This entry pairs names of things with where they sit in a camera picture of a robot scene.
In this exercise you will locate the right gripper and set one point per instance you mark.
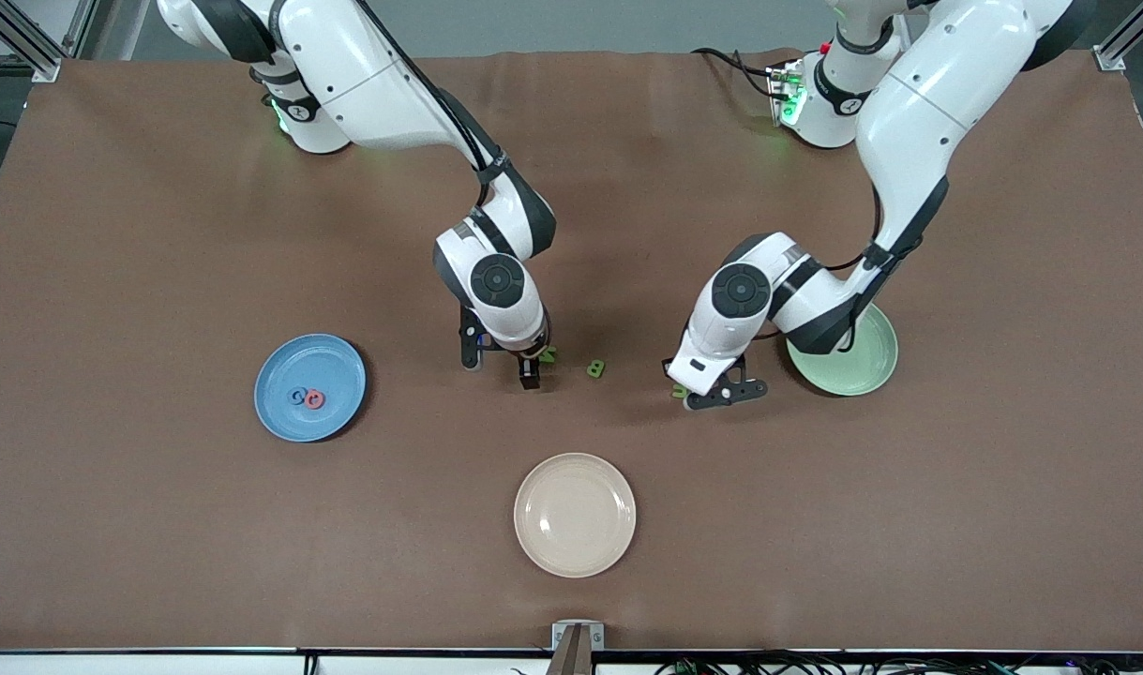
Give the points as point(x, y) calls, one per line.
point(531, 359)

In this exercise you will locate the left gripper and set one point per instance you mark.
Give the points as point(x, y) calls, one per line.
point(665, 362)

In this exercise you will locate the green letter B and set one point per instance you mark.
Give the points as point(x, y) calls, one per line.
point(595, 369)

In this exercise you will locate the pink letter Q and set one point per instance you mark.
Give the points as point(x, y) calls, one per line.
point(308, 403)

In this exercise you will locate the blue letter G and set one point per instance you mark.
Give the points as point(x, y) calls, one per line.
point(293, 397)

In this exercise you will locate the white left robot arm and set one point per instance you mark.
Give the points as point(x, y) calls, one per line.
point(918, 112)

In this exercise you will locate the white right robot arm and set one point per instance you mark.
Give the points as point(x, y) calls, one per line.
point(365, 84)

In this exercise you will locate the beige plate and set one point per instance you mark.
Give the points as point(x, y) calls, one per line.
point(575, 516)

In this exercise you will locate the green plate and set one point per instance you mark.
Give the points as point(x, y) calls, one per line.
point(866, 367)

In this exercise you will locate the blue plate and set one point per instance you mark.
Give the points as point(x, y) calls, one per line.
point(308, 366)

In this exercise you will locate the brown table cover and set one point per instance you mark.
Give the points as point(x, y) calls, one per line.
point(627, 187)

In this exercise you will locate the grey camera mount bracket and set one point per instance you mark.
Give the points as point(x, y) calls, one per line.
point(579, 647)

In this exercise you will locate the silver base connector bracket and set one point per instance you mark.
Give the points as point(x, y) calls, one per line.
point(787, 94)

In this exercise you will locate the white table edge rail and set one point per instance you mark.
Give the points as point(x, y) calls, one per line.
point(158, 664)

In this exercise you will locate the aluminium frame post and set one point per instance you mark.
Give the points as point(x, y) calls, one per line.
point(1110, 58)
point(44, 66)

